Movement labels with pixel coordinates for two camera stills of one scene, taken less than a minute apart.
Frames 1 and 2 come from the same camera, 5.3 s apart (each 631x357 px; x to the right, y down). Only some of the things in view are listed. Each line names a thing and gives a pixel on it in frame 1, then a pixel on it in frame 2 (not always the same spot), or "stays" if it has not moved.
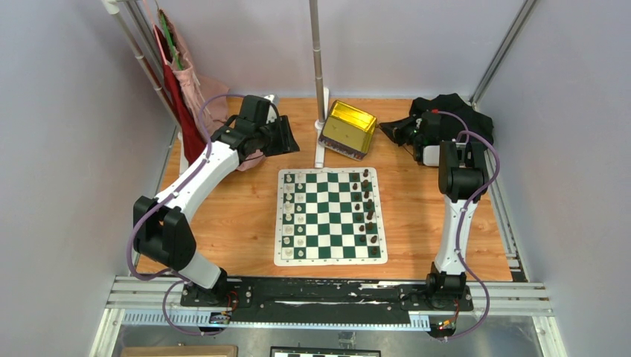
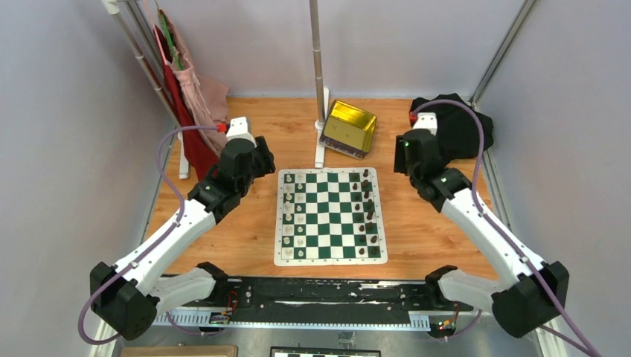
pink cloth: [208, 97] stays
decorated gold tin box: [347, 130] stays
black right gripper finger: [402, 132] to [400, 155]
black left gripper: [286, 143] to [264, 157]
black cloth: [459, 120] stays
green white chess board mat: [329, 216] stays
